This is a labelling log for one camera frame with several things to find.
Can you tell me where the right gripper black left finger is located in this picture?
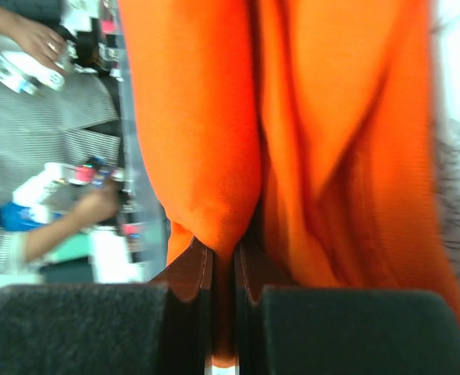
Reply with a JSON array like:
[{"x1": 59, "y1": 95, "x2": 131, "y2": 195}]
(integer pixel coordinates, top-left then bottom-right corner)
[{"x1": 0, "y1": 241, "x2": 213, "y2": 374}]

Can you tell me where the person's lower hand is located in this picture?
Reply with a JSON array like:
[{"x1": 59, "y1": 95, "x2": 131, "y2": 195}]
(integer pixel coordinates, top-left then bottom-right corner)
[{"x1": 66, "y1": 182, "x2": 118, "y2": 230}]

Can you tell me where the floral tablecloth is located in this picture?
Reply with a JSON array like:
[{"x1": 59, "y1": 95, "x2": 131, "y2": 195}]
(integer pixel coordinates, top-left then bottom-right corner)
[{"x1": 431, "y1": 1, "x2": 460, "y2": 286}]

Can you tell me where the person in striped shirt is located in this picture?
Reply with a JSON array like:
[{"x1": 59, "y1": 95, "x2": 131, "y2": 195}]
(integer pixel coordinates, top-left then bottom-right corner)
[{"x1": 0, "y1": 0, "x2": 122, "y2": 274}]

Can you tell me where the person's upper hand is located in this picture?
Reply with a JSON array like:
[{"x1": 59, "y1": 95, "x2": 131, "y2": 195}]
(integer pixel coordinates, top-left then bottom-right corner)
[{"x1": 9, "y1": 18, "x2": 66, "y2": 74}]

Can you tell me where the orange t shirt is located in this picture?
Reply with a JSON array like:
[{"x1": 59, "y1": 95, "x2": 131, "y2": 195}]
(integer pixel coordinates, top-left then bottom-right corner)
[{"x1": 119, "y1": 1, "x2": 460, "y2": 367}]

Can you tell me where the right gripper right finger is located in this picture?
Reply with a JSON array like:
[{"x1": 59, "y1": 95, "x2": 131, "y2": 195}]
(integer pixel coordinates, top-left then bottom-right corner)
[{"x1": 234, "y1": 241, "x2": 460, "y2": 375}]

